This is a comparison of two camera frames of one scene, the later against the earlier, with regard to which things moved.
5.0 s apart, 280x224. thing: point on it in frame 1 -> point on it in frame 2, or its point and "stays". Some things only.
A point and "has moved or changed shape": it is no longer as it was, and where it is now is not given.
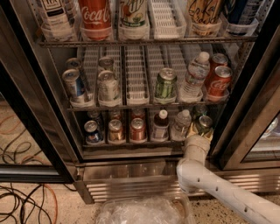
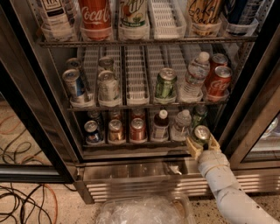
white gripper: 198,142 -> 210,162
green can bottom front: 206,122 has moved or changed shape
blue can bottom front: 92,131 stays
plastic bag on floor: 145,210 stays
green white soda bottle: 133,14 stays
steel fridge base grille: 117,178 stays
